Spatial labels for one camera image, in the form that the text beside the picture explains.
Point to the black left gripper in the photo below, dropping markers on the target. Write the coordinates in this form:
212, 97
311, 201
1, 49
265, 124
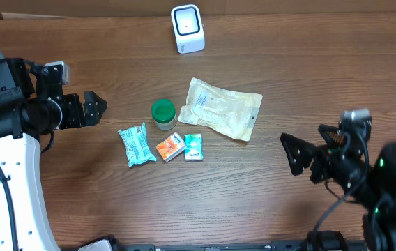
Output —
78, 110

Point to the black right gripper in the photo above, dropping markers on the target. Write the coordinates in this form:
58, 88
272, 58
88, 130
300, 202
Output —
305, 152

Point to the teal tissue packet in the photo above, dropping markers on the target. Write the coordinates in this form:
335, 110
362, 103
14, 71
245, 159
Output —
136, 145

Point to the green lid jar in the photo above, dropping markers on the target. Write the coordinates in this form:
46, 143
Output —
164, 114

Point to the orange snack packet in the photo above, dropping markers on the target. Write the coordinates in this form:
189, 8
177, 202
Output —
171, 147

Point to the beige plastic pouch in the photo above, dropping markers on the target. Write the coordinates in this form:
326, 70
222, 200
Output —
230, 113

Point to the small teal tissue pack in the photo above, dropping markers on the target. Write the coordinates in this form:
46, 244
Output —
193, 147

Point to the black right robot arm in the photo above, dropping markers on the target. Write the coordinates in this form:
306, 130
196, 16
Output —
378, 196

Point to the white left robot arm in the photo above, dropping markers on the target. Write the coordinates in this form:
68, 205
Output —
32, 104

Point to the white barcode scanner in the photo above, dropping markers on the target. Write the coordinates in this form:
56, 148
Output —
188, 28

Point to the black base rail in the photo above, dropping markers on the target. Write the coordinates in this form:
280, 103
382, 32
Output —
111, 243

